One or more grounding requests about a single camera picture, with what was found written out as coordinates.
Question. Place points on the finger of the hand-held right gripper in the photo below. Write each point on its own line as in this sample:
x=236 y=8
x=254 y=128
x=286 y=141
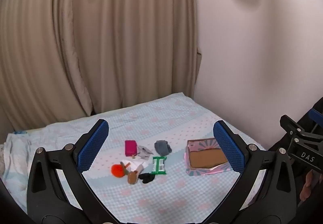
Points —
x=317 y=115
x=294 y=128

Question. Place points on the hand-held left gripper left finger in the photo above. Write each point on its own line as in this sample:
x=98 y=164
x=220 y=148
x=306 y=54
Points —
x=92 y=148

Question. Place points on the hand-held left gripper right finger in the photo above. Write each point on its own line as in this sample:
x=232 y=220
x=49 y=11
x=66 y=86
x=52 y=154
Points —
x=229 y=148

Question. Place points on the patterned cardboard box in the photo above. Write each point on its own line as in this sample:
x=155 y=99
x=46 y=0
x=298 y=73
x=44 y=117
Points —
x=205 y=159

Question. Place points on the pink pouch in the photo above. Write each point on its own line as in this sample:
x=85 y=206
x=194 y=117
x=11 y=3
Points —
x=130 y=148

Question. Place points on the white cloth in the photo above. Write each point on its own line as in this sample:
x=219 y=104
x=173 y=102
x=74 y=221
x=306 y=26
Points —
x=15 y=156
x=136 y=164

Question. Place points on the grey wiping cloth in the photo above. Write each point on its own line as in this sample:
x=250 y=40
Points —
x=145 y=152

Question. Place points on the black sock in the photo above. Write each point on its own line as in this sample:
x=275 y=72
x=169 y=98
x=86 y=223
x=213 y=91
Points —
x=146 y=178

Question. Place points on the green tissue packet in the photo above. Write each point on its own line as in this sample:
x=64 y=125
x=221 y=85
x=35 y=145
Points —
x=159 y=165

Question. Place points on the person's right hand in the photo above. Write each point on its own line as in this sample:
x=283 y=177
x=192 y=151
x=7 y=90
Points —
x=309 y=186

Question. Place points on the orange pom-pom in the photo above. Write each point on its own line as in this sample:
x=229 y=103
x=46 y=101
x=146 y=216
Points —
x=117 y=171

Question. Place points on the brown plush toy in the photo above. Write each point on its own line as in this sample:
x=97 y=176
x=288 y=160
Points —
x=132 y=177

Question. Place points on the white crumpled cloth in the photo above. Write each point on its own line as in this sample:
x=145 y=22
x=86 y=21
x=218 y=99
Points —
x=15 y=156

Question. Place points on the light blue patterned bed sheet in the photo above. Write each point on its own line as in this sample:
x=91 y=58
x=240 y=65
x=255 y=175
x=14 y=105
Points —
x=156 y=196

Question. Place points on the beige curtain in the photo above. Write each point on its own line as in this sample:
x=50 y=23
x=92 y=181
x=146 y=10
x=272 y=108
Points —
x=101 y=37

